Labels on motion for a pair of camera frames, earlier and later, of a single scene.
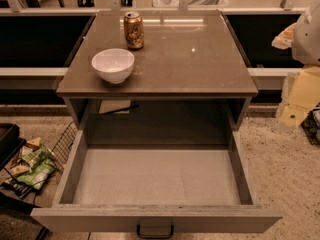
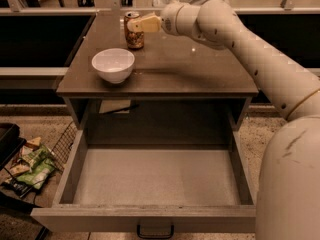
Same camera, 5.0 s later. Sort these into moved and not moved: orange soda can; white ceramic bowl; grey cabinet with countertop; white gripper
Moved: white gripper
Not moved: orange soda can; white ceramic bowl; grey cabinet with countertop
